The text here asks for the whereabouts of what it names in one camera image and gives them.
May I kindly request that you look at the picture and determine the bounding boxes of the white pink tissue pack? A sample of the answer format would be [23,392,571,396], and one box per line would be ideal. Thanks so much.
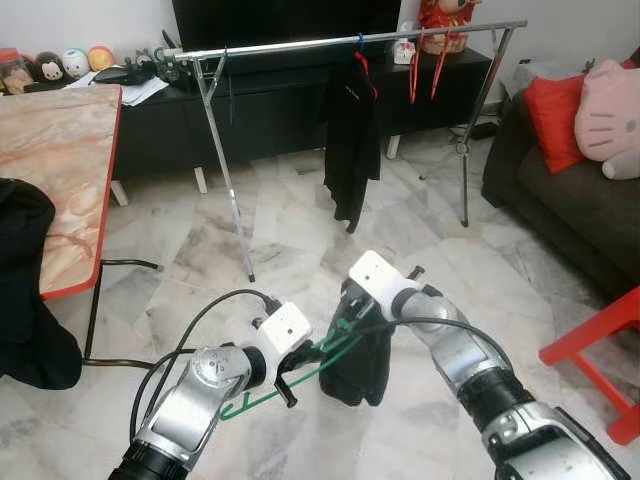
[392,34,417,67]

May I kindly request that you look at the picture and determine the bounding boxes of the green plastic hanger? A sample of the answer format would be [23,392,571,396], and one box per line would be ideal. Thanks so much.
[219,315,369,422]

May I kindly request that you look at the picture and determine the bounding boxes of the white paper stack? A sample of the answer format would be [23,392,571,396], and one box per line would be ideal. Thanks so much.
[65,72,170,107]

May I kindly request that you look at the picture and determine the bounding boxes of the plain black garment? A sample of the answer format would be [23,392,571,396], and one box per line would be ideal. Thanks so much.
[0,177,84,392]

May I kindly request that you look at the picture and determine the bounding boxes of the grey cloth bundle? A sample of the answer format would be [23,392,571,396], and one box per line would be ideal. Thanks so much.
[518,60,573,83]

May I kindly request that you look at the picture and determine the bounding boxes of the pink cat face pillow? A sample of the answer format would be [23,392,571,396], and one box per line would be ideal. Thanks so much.
[574,59,640,164]

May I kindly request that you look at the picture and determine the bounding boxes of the red plastic stool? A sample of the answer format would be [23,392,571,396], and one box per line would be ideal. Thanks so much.
[537,287,640,447]

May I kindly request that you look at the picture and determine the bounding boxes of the black pouch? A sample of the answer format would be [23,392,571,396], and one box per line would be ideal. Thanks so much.
[92,63,157,87]

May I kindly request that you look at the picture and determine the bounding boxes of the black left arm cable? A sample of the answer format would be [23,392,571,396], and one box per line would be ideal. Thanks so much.
[130,289,283,441]

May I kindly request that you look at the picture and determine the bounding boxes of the red laughing Buddha statue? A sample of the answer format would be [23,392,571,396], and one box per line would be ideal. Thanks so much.
[417,0,482,57]

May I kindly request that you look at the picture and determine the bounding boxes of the white round plush toy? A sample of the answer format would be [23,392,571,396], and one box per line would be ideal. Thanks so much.
[62,48,90,80]

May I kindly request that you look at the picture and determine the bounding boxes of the orange round plush toy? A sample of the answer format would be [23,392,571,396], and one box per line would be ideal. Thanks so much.
[87,45,117,74]

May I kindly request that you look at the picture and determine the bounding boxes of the jar with red lid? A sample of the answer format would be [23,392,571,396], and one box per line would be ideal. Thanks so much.
[0,47,32,97]

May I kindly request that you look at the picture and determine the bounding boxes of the small grey green figurine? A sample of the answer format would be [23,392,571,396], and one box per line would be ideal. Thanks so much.
[135,48,163,71]

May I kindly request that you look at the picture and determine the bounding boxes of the black garment yellow-green mark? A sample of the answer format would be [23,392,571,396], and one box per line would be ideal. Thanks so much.
[319,288,398,408]

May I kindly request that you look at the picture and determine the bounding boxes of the grey Totoro plush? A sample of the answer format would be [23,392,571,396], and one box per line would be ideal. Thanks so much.
[602,150,640,182]

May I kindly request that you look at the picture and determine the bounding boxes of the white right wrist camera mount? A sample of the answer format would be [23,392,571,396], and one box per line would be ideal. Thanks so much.
[349,249,423,313]

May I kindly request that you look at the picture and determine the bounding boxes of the black garment with red strap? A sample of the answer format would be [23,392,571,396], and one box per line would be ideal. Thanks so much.
[319,48,382,234]

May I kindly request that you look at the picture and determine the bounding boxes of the red cushion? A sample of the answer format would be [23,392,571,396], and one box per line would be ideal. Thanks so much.
[524,74,588,177]

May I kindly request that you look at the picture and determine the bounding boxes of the black flat television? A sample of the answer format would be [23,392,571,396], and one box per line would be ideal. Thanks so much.
[171,0,404,53]

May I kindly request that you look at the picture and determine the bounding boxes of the steel clothes rack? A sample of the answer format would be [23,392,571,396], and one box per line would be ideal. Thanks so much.
[163,19,529,284]

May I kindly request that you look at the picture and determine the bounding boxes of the dark mug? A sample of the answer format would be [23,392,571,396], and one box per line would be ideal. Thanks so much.
[160,47,188,83]

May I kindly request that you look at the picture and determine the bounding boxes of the black television console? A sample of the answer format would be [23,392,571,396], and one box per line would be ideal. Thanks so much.
[110,45,501,198]

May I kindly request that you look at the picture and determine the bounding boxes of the dark grey fabric sofa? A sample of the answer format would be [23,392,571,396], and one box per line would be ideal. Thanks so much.
[481,58,640,303]

